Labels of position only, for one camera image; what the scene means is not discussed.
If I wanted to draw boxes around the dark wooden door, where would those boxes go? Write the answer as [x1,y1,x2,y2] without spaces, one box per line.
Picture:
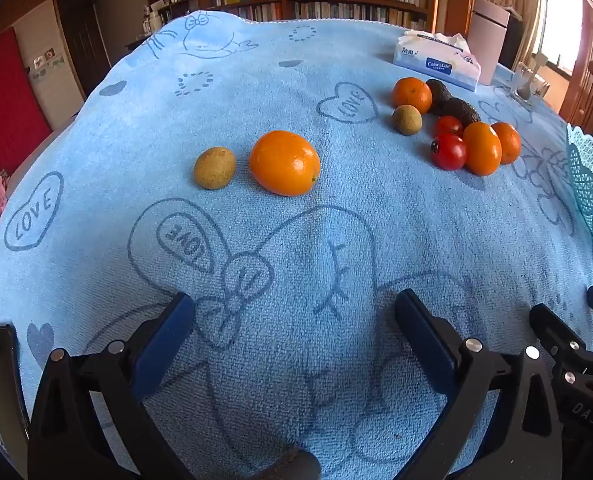
[56,0,112,97]

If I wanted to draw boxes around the small red tomato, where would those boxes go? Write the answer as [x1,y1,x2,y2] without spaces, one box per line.
[434,115,465,138]

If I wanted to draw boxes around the dark brown avocado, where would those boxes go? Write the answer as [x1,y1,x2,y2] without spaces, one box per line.
[425,79,455,116]
[441,97,482,128]

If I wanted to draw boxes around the tissue pack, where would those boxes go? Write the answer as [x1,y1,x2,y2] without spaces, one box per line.
[393,30,482,92]

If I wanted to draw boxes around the red panel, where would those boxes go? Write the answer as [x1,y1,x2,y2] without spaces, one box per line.
[0,27,53,181]

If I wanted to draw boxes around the large round orange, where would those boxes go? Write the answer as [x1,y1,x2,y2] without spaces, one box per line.
[249,130,322,197]

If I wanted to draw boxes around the window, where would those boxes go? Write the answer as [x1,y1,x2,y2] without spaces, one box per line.
[531,0,585,76]

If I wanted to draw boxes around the blue printed towel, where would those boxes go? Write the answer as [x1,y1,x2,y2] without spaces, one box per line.
[0,10,593,480]

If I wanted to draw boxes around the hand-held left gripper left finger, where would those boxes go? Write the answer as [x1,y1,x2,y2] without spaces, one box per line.
[26,291,197,480]

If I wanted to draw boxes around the clear drinking glass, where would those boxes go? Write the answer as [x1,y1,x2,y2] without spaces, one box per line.
[511,62,550,107]

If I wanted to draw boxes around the oval orange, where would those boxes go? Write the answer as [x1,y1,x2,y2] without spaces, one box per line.
[463,122,503,177]
[491,122,522,165]

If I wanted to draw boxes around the pink thermos bottle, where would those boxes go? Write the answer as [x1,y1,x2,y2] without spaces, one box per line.
[467,0,510,86]

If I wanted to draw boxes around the small round mandarin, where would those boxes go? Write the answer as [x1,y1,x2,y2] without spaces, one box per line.
[392,77,434,114]

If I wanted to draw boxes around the brownish green round fruit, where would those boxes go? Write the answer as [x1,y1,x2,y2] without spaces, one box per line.
[193,146,237,190]
[391,104,423,136]

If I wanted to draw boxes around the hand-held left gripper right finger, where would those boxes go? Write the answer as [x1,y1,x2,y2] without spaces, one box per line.
[394,288,562,480]

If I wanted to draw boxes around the small wooden shelf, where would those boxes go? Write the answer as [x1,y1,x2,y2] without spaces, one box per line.
[139,0,200,36]

